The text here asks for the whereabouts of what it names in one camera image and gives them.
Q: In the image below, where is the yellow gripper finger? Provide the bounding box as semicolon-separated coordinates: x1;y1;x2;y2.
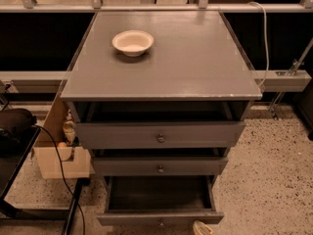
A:
193;220;214;235

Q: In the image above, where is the grey bottom drawer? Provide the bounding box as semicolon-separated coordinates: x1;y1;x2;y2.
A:
98;175;224;226

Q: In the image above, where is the grey drawer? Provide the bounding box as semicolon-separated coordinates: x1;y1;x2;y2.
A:
93;157;228;176
98;175;224;226
76;121;246;149

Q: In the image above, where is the grey middle drawer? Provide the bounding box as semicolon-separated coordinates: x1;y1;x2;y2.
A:
93;157;228;176

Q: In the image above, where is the grey top drawer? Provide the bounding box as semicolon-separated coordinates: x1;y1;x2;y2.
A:
76;121;246;149

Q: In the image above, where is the grey wooden drawer cabinet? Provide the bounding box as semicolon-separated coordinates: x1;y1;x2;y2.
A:
60;10;263;178

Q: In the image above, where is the cardboard box with items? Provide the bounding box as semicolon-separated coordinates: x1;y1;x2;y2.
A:
34;96;94;179

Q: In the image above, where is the metal diagonal strut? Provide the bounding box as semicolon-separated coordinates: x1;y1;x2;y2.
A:
265;37;313;119

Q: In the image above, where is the white paper bowl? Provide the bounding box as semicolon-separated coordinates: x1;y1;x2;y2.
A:
112;30;154;57

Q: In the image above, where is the black bag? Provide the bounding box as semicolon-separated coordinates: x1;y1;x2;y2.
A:
0;109;36;146

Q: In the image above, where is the black cable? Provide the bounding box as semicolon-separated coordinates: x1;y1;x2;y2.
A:
33;124;87;235

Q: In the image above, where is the lower aluminium rail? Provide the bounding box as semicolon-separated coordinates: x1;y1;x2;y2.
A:
0;70;312;94

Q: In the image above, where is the aluminium rail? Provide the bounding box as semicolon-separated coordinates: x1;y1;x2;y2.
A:
0;70;312;94
0;3;313;14

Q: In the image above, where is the black table frame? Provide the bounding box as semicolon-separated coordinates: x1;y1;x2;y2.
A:
0;125;90;235

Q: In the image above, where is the white cable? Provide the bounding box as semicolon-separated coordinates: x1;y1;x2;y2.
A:
248;1;271;88

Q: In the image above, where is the upper aluminium rail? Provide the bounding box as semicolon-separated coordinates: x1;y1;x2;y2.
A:
0;3;313;14

